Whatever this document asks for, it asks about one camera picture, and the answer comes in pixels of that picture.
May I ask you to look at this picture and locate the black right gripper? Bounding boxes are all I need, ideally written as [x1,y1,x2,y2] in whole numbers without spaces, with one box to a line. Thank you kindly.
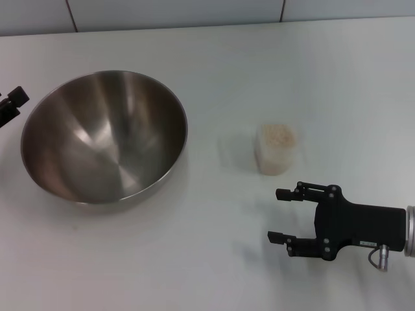
[267,181,408,262]

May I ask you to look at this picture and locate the clear plastic cup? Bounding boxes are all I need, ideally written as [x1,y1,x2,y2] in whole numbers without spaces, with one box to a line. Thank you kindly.
[254,123,300,177]

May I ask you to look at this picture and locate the white rice grains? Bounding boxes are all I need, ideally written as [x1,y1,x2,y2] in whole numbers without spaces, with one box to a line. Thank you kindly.
[259,124,298,176]

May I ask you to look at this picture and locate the stainless steel mixing bowl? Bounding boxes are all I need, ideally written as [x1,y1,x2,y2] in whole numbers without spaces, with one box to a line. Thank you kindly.
[20,69,189,205]

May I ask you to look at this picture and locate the grey right gripper cable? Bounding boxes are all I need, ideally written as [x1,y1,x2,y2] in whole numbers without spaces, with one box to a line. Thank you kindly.
[367,244,390,271]

